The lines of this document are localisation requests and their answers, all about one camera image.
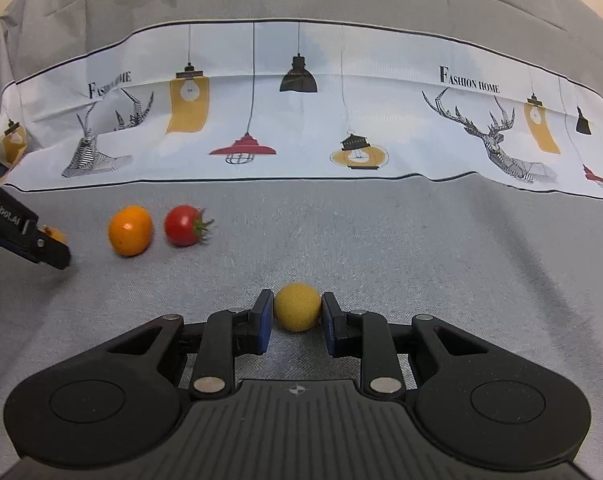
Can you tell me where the orange tomato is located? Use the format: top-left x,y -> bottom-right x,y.
108,205 -> 154,258
43,226 -> 67,244

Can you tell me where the yellow-green longan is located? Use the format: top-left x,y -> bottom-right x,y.
274,283 -> 321,333

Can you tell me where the orange tomato top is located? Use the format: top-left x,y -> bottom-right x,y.
108,205 -> 154,258

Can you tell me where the red cherry tomato in pile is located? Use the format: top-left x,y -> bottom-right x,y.
164,205 -> 213,247

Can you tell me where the grey printed sofa cover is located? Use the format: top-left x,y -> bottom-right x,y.
0,0 -> 603,479

